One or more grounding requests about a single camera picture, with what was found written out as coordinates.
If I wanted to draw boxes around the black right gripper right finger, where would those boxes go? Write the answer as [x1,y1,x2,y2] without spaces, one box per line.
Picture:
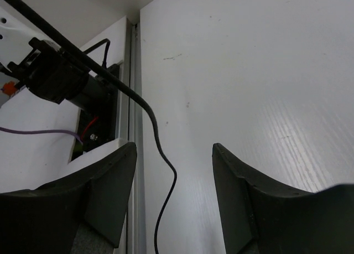
[212,143,353,253]

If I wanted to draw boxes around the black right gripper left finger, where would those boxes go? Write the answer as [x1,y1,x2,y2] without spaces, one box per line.
[1,142,137,253]

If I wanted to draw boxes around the black wired headphones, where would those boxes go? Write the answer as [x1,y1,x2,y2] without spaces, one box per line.
[0,0,178,254]

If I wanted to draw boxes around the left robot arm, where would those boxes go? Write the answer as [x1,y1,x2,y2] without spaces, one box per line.
[1,9,118,150]

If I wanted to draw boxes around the aluminium rail front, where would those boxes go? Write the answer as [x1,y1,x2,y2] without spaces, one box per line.
[116,21,147,253]

